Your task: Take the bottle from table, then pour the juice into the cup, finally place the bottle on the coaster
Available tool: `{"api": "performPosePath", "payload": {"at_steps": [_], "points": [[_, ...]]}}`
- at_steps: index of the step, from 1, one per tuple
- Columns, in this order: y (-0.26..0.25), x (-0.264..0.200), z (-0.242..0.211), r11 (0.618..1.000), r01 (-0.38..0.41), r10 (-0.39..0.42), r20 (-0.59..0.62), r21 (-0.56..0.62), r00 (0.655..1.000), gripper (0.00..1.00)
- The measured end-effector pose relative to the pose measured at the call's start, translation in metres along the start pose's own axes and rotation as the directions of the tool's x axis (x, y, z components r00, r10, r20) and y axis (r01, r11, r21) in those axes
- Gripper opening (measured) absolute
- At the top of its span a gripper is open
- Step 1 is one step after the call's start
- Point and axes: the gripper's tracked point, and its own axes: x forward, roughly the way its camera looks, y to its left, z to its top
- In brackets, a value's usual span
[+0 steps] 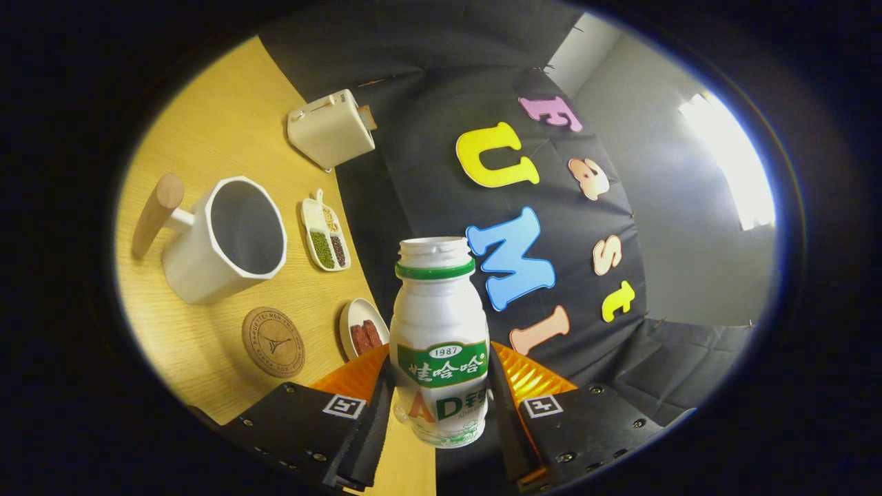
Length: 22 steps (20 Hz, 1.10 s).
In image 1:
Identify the white divided bean dish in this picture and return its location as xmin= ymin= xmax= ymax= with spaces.
xmin=300 ymin=189 xmax=351 ymax=272

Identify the white cup wooden handle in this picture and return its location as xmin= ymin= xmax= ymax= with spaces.
xmin=131 ymin=172 xmax=288 ymax=306

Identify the cream toaster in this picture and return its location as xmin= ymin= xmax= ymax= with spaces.
xmin=287 ymin=88 xmax=378 ymax=173

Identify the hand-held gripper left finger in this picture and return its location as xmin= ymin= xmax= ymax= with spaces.
xmin=219 ymin=344 xmax=397 ymax=493

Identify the round white plate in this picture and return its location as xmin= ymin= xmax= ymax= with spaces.
xmin=339 ymin=298 xmax=391 ymax=361

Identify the wooden table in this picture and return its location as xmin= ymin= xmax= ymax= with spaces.
xmin=114 ymin=36 xmax=438 ymax=496

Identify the round cork coaster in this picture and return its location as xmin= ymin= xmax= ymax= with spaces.
xmin=242 ymin=307 xmax=306 ymax=378

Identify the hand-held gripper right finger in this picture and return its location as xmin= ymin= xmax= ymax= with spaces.
xmin=488 ymin=341 xmax=666 ymax=493

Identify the black backdrop cloth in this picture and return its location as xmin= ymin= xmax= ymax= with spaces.
xmin=258 ymin=0 xmax=759 ymax=486

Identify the white juice bottle green label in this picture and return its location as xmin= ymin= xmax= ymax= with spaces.
xmin=389 ymin=236 xmax=491 ymax=449

